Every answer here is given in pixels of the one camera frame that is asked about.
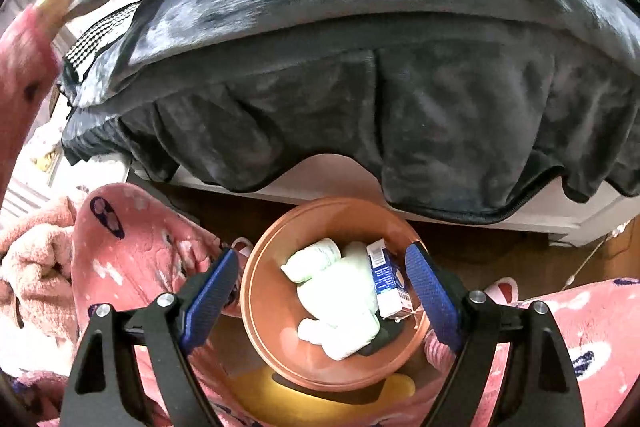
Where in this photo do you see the white plastic bottle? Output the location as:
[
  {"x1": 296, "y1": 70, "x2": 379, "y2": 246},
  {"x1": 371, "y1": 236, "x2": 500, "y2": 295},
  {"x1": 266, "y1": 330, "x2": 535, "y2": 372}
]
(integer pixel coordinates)
[{"x1": 296, "y1": 319, "x2": 335, "y2": 346}]

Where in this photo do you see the crumpled white tissue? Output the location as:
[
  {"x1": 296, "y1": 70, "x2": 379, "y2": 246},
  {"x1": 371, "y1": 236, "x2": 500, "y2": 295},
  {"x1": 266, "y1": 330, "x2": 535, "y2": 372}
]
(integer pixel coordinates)
[{"x1": 297, "y1": 242, "x2": 381, "y2": 361}]

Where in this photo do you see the white bed frame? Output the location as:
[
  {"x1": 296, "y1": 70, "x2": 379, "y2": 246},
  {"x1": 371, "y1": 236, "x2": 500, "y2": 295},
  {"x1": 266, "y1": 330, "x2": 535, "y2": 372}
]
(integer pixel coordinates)
[{"x1": 127, "y1": 152, "x2": 640, "y2": 249}]

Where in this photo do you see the white green wrapped packet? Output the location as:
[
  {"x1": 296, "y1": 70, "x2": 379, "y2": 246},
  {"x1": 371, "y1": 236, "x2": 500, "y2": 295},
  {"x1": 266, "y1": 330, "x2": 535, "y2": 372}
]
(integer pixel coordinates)
[{"x1": 281, "y1": 237, "x2": 342, "y2": 284}]

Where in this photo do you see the dark grey bed blanket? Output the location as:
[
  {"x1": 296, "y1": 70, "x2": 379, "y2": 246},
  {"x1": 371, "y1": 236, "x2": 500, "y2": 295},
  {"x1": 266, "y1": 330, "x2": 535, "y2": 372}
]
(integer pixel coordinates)
[{"x1": 62, "y1": 0, "x2": 639, "y2": 225}]

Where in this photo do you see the pink pajama left sleeve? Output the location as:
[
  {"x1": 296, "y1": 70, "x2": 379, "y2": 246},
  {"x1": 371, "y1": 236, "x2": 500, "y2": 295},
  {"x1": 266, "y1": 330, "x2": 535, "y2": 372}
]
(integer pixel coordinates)
[{"x1": 0, "y1": 5, "x2": 58, "y2": 197}]

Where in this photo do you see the yellow slipper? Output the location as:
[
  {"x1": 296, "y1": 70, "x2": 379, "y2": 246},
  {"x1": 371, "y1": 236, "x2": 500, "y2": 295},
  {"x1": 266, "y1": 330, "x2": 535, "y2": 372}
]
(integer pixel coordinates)
[{"x1": 230, "y1": 366, "x2": 416, "y2": 426}]

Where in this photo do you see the pink white slipper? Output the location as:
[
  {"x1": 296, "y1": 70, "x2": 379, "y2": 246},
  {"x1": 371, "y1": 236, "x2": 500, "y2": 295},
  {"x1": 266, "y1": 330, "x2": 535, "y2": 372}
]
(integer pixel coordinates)
[{"x1": 485, "y1": 277, "x2": 520, "y2": 306}]

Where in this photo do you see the orange plastic trash bin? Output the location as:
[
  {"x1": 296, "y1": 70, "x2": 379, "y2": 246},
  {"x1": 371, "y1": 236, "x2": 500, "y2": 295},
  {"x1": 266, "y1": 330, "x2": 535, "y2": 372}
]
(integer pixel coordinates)
[{"x1": 241, "y1": 197, "x2": 428, "y2": 392}]

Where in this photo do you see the pink pajama left leg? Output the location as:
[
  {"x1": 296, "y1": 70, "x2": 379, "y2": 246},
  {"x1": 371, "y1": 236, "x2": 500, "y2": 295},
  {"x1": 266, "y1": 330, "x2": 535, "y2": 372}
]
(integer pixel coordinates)
[{"x1": 1, "y1": 184, "x2": 252, "y2": 426}]

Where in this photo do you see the blue white carton box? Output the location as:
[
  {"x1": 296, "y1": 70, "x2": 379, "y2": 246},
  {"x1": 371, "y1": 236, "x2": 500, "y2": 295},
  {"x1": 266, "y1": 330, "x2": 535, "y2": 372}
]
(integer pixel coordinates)
[{"x1": 367, "y1": 239, "x2": 413, "y2": 322}]

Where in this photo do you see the white charging cable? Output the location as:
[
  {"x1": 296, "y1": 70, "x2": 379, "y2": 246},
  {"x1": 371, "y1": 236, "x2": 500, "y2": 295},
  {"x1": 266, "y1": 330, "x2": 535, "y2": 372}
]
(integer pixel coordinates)
[{"x1": 562, "y1": 218, "x2": 634, "y2": 291}]

